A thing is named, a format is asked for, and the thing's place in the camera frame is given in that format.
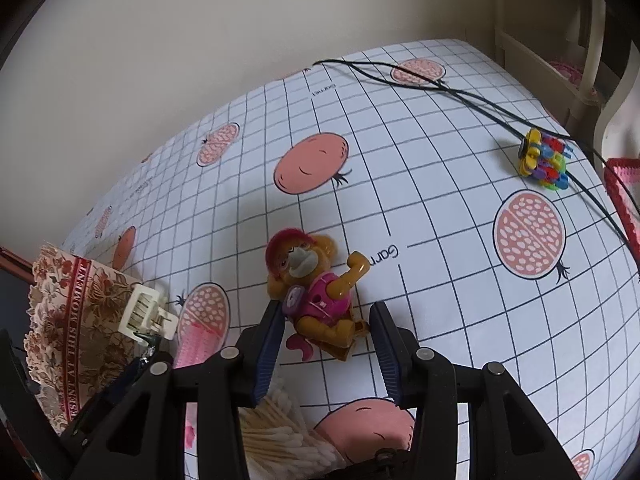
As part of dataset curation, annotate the orange dog toy pink vest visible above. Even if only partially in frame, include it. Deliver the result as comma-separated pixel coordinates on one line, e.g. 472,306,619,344
265,228,370,362

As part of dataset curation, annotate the pink hair comb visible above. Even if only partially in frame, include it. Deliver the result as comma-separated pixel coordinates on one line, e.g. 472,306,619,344
174,323,224,368

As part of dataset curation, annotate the cotton swab pack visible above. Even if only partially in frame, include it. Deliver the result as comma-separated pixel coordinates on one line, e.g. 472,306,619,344
239,378,346,479

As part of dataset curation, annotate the cream plastic hair claw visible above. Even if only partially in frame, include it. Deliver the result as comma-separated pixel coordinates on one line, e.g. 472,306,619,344
118,284,178,346

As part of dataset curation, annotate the pomegranate grid tablecloth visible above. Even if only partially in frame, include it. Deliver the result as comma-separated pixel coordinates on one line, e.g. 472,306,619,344
64,40,639,479

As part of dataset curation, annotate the floral lace storage box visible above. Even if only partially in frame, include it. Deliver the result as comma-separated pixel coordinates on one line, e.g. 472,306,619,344
24,244,138,434

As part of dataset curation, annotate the colourful plastic block toy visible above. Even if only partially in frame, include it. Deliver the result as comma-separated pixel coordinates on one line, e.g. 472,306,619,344
518,128,574,191

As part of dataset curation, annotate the pink lace basket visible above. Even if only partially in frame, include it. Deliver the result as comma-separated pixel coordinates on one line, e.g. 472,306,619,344
604,157,640,259

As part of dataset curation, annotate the cream wooden chair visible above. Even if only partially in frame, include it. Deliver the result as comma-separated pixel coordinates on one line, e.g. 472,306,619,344
495,0,620,136

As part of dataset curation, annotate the black cable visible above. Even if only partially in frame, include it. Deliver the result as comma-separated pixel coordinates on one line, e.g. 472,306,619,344
312,58,640,256

